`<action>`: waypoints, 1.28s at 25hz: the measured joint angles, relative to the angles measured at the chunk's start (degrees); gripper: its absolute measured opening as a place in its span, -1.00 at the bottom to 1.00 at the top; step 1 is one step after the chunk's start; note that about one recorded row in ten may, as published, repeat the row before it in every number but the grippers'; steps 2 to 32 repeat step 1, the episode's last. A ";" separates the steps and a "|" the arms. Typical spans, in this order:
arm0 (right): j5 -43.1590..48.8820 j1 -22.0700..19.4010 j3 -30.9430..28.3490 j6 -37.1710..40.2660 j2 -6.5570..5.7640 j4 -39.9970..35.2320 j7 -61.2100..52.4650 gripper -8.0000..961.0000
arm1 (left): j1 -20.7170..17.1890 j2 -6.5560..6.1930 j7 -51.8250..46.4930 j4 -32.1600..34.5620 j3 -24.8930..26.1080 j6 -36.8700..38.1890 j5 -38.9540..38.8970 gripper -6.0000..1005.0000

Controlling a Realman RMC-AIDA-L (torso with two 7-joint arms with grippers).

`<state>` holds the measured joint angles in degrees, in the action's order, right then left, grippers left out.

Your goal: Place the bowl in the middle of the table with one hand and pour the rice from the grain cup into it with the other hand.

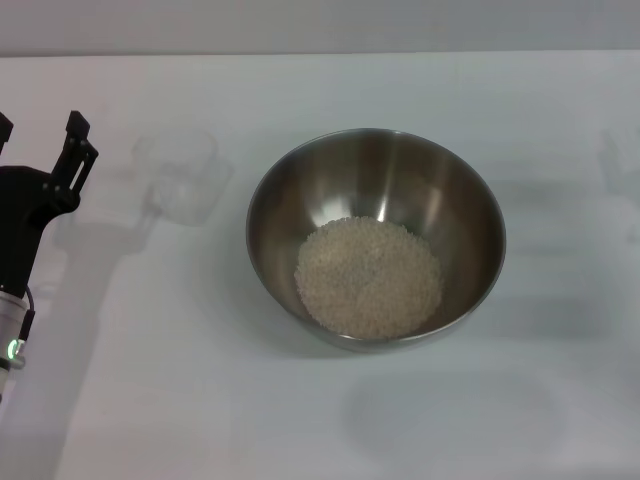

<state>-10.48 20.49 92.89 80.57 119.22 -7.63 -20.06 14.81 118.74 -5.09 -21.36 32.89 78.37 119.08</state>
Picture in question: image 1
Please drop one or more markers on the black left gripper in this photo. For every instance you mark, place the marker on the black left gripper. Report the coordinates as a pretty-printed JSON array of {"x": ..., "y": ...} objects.
[{"x": 20, "y": 210}]

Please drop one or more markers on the clear plastic measuring cup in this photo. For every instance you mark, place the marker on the clear plastic measuring cup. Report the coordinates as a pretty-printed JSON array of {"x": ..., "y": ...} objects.
[{"x": 185, "y": 170}]

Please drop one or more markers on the stainless steel mixing bowl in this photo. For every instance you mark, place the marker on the stainless steel mixing bowl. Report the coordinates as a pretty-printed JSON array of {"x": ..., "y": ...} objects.
[{"x": 380, "y": 175}]

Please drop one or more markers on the white rice grains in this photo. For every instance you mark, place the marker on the white rice grains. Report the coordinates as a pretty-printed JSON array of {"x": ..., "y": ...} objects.
[{"x": 370, "y": 280}]

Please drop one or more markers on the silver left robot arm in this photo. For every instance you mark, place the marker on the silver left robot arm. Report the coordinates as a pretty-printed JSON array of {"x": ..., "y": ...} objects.
[{"x": 9, "y": 320}]

